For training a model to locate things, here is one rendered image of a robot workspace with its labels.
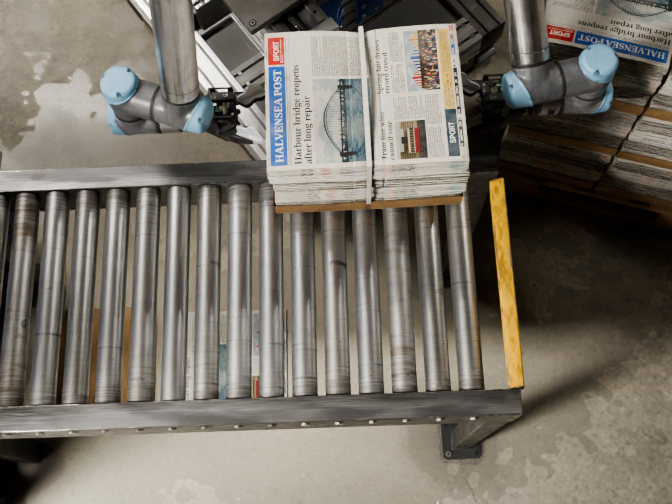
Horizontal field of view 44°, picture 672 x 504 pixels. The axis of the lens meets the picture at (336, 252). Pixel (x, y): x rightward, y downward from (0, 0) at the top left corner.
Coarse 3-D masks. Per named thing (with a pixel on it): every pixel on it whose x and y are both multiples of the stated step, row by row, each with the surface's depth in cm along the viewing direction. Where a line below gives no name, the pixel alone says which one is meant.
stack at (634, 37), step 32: (544, 0) 196; (576, 0) 180; (608, 0) 180; (640, 0) 179; (576, 32) 178; (608, 32) 177; (640, 32) 177; (640, 64) 176; (640, 96) 188; (544, 128) 213; (576, 128) 209; (608, 128) 204; (640, 128) 200; (512, 160) 237; (544, 160) 231; (576, 160) 226; (608, 160) 221; (544, 192) 252; (576, 192) 243; (640, 192) 232
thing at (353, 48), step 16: (352, 32) 157; (368, 32) 157; (352, 48) 156; (368, 48) 156; (352, 64) 155; (368, 64) 154; (352, 80) 154; (368, 80) 153; (352, 96) 152; (368, 96) 152; (352, 112) 151; (352, 128) 150; (352, 144) 149; (384, 160) 148; (384, 176) 153
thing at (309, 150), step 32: (288, 32) 156; (320, 32) 156; (288, 64) 154; (320, 64) 154; (288, 96) 152; (320, 96) 152; (288, 128) 150; (320, 128) 150; (288, 160) 148; (320, 160) 148; (352, 160) 148; (288, 192) 160; (320, 192) 161; (352, 192) 161
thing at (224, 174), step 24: (72, 168) 175; (96, 168) 175; (120, 168) 175; (144, 168) 175; (168, 168) 174; (192, 168) 174; (216, 168) 174; (240, 168) 174; (264, 168) 174; (480, 168) 172; (0, 192) 174; (24, 192) 174; (48, 192) 175; (72, 192) 175; (192, 192) 177; (480, 192) 182
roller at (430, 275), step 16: (416, 208) 171; (432, 208) 170; (416, 224) 170; (432, 224) 168; (416, 240) 169; (432, 240) 167; (432, 256) 166; (432, 272) 165; (432, 288) 164; (432, 304) 163; (432, 320) 162; (432, 336) 161; (432, 352) 160; (448, 352) 162; (432, 368) 160; (448, 368) 160; (432, 384) 159; (448, 384) 159
